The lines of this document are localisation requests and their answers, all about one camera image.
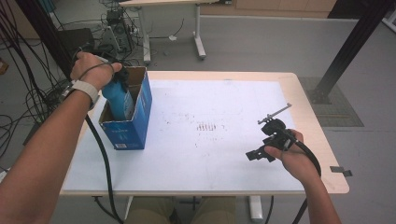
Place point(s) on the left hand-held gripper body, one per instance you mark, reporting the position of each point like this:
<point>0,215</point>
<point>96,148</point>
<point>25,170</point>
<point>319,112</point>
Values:
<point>123,76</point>

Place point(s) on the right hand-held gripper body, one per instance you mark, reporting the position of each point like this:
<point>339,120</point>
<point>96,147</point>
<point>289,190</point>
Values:
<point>277,129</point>

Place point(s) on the blue detergent bottle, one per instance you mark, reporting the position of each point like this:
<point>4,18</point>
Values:
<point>120,101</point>

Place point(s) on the blue cardboard box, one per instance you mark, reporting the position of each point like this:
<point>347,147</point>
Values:
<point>127,133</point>

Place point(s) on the person's left hand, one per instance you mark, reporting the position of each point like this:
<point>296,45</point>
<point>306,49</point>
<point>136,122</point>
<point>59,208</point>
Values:
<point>93,70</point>

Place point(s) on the person's right hand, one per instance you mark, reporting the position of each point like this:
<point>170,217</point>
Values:
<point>295,161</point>

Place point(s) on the grey band wristwatch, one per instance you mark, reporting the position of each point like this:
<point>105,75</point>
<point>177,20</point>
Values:
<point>84,90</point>

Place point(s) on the white table leg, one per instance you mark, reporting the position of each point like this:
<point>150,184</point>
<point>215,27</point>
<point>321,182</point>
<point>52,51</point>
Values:
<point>256,209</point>

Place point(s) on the black case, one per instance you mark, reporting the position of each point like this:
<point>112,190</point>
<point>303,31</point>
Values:
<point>76,39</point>

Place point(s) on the dark grid floor mat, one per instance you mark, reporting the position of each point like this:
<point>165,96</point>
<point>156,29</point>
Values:
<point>334,105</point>

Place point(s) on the person's right leg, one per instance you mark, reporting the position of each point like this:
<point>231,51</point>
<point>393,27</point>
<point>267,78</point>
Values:
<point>214,211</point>

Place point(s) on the person's leg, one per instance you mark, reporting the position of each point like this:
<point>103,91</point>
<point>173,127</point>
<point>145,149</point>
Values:
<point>214,211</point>
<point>149,211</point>

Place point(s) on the grey tape strip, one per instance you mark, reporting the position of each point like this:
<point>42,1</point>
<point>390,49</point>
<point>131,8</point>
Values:
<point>341,170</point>

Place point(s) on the white-legged desk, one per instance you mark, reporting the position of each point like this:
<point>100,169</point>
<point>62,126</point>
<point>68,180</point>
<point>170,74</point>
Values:
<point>186,4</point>

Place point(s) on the thick black metal stand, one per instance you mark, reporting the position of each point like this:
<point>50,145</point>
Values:
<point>351,53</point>

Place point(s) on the person's left leg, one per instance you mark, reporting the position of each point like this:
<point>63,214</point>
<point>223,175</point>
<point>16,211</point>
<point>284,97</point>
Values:
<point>149,211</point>

